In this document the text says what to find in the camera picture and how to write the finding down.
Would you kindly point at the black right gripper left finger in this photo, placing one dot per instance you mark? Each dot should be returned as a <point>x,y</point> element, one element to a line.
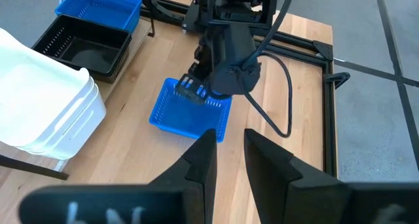
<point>147,204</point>

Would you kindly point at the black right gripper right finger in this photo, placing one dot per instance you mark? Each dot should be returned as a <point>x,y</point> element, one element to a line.
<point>311,201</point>

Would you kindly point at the black slotted plastic basket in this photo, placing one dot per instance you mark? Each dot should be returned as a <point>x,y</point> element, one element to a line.
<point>85,50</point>
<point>119,67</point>

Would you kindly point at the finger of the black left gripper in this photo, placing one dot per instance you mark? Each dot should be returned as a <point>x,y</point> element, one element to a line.
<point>194,70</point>
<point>193,91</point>

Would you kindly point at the white plastic basket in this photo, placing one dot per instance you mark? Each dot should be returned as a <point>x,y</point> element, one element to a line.
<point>96,107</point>
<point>39,96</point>

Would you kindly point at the blue slotted plastic basket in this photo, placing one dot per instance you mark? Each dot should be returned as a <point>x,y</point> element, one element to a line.
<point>186,119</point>
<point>132,21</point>
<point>98,4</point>

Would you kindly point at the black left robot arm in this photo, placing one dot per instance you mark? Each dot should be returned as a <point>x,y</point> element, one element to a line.
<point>242,11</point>

